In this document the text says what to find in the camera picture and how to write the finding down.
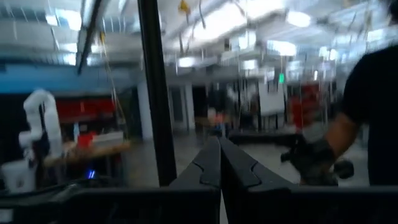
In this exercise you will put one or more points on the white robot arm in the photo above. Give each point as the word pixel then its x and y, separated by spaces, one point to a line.
pixel 46 118

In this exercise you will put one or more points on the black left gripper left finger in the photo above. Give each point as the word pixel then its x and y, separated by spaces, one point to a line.
pixel 205 174

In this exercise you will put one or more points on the green exit sign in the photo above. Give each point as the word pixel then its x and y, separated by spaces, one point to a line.
pixel 281 78

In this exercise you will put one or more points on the person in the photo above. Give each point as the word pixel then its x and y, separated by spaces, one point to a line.
pixel 379 93

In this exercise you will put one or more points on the person's forearm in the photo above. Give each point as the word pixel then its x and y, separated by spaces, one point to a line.
pixel 340 133

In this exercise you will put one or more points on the person's hand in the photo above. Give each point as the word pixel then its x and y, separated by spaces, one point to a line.
pixel 314 158

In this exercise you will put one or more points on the red storage bins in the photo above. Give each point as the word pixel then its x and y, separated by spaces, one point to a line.
pixel 84 109

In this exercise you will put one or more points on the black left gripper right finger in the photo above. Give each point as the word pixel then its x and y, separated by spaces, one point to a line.
pixel 239 174

